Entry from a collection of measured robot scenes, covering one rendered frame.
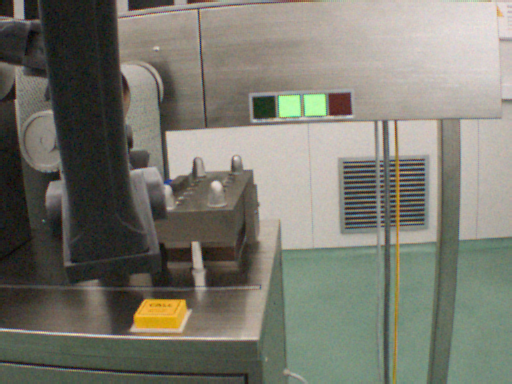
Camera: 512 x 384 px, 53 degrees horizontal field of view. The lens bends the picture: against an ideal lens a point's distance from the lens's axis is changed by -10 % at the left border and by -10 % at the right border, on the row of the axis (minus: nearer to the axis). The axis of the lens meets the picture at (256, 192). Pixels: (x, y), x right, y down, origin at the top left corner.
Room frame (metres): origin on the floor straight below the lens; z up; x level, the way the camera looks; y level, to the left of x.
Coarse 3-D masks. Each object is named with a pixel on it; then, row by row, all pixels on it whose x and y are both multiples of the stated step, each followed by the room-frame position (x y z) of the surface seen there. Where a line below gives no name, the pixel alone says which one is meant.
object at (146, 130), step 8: (152, 112) 1.22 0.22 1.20; (128, 120) 1.05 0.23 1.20; (136, 120) 1.10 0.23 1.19; (144, 120) 1.16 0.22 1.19; (152, 120) 1.22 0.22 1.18; (136, 128) 1.10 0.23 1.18; (144, 128) 1.15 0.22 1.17; (152, 128) 1.21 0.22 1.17; (136, 136) 1.09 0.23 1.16; (144, 136) 1.15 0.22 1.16; (152, 136) 1.21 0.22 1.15; (160, 136) 1.28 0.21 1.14; (136, 144) 1.09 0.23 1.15; (144, 144) 1.14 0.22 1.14; (152, 144) 1.20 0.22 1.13; (160, 144) 1.27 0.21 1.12; (152, 152) 1.20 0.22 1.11; (160, 152) 1.27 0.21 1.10; (152, 160) 1.19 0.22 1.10; (160, 160) 1.26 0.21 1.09; (160, 168) 1.25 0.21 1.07
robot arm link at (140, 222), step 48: (48, 0) 0.30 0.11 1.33; (96, 0) 0.30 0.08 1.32; (48, 48) 0.31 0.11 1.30; (96, 48) 0.32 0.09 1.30; (96, 96) 0.33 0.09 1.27; (96, 144) 0.34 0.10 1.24; (96, 192) 0.36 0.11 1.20; (144, 192) 0.46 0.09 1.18; (96, 240) 0.38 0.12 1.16; (144, 240) 0.39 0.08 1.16
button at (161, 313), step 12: (144, 300) 0.83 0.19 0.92; (156, 300) 0.83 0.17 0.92; (168, 300) 0.83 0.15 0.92; (180, 300) 0.83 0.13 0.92; (144, 312) 0.78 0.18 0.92; (156, 312) 0.78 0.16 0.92; (168, 312) 0.78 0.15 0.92; (180, 312) 0.79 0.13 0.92; (144, 324) 0.77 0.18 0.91; (156, 324) 0.77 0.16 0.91; (168, 324) 0.76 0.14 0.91
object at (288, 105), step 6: (282, 96) 1.33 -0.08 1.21; (288, 96) 1.33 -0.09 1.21; (294, 96) 1.33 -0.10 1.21; (282, 102) 1.33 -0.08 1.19; (288, 102) 1.33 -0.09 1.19; (294, 102) 1.33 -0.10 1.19; (282, 108) 1.33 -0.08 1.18; (288, 108) 1.33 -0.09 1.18; (294, 108) 1.33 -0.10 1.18; (300, 108) 1.33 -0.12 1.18; (282, 114) 1.33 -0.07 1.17; (288, 114) 1.33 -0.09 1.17; (294, 114) 1.33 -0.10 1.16; (300, 114) 1.33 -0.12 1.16
